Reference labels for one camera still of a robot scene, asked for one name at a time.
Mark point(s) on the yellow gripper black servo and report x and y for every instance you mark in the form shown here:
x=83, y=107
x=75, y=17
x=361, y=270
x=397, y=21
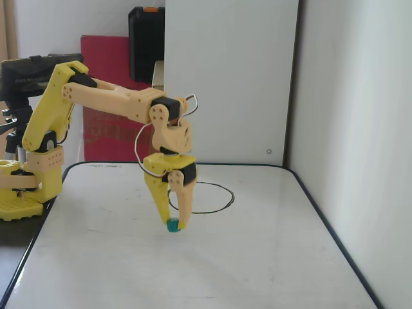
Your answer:
x=162, y=164

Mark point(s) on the small green cube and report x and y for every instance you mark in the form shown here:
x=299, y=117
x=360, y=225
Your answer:
x=172, y=226

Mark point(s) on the yellow robot base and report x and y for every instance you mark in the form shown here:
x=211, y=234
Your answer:
x=19, y=206

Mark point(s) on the yellow and peach robot arm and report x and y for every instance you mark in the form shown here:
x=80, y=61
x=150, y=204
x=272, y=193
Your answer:
x=106, y=101

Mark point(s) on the white BIC whiteboard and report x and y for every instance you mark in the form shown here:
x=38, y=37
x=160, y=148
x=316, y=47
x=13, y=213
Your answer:
x=193, y=267

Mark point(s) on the beige cardboard piece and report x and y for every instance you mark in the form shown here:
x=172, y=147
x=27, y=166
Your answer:
x=158, y=74

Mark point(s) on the white upright panel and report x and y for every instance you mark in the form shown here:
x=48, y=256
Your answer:
x=228, y=80

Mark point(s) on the red cardboard box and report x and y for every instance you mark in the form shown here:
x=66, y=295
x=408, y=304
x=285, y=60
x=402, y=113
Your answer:
x=106, y=58

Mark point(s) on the black case orange latch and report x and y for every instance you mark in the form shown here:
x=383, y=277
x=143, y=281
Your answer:
x=145, y=42

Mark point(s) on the black and grey tripod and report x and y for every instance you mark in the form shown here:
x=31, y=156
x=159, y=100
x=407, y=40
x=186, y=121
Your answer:
x=13, y=128

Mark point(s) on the beige curtain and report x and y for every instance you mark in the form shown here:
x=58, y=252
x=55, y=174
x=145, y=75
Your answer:
x=6, y=29

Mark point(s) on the black camera on tripod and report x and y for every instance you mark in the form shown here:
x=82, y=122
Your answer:
x=29, y=77

